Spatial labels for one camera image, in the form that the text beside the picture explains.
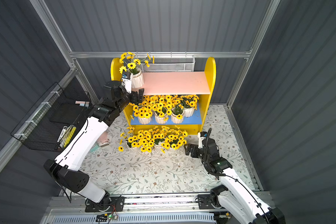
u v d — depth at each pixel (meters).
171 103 0.83
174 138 0.85
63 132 0.70
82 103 0.86
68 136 0.70
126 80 0.59
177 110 0.87
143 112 0.80
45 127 0.70
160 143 0.91
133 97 0.64
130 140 0.87
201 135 0.72
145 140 0.82
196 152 0.71
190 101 0.83
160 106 0.81
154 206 0.73
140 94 0.65
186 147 0.74
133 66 0.65
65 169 0.41
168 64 0.99
